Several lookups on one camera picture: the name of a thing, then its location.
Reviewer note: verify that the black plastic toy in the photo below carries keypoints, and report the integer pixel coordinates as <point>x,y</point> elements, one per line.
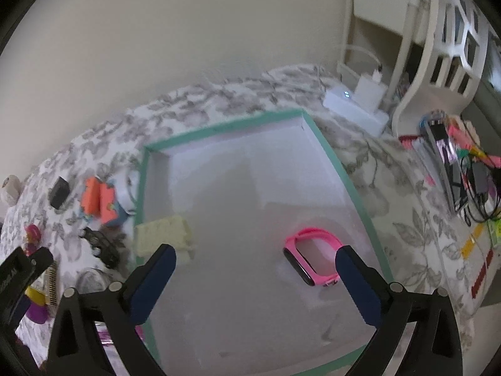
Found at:
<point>102,246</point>

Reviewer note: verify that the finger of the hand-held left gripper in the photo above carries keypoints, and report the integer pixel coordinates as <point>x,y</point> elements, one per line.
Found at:
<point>40,259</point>

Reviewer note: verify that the yellow and purple toy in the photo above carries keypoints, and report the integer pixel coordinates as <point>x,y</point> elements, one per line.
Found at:
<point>35,313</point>

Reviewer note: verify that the pile of coloured pens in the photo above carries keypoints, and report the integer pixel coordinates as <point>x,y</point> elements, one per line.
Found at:
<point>458,129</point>

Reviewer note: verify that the beige comb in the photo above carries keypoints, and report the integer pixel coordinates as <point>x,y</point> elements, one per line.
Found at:
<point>51,286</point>

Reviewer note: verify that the orange toy block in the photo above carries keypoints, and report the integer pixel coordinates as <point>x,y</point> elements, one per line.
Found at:
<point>92,197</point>

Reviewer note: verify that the white lattice chair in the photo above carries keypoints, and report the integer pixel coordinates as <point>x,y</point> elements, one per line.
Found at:
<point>434,58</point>

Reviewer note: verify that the dark flat device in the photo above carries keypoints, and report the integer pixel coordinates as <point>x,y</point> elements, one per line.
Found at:
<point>446,156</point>

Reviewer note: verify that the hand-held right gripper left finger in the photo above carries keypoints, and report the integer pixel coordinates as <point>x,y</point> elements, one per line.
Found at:
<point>152,282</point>

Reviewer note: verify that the shiny pink wrapper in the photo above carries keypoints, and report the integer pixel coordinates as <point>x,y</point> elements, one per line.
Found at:
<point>105,337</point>

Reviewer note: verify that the blue and orange toy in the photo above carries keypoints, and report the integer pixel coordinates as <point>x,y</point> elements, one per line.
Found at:
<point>108,203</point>

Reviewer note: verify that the black charger block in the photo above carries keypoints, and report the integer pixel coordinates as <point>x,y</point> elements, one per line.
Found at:
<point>59,192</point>

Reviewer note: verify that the grey floral blanket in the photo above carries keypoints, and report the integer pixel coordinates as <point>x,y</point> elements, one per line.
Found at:
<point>235,98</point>

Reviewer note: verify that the pink smartwatch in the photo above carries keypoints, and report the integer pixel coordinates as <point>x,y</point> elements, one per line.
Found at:
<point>299,266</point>

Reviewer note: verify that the grey round lid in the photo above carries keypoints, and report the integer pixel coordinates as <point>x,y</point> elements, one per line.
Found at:
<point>90,278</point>

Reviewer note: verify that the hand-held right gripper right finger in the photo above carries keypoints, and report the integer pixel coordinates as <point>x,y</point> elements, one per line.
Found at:
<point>358,286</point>

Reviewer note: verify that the white yarn ball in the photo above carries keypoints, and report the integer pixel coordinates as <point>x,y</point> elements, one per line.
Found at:
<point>9,190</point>

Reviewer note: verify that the white power strip with charger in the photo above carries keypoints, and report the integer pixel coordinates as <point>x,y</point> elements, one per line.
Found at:
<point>344,105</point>

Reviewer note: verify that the pale yellow sponge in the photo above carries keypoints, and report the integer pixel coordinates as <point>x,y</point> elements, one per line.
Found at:
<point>164,231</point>

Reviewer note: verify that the green-edged white box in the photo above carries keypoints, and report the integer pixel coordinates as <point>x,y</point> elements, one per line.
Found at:
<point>242,203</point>

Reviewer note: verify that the white power adapter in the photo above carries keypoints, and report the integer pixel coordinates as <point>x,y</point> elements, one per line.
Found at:
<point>368,90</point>

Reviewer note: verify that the pink toy figurine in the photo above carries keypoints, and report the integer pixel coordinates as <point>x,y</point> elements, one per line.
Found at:
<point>33,233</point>

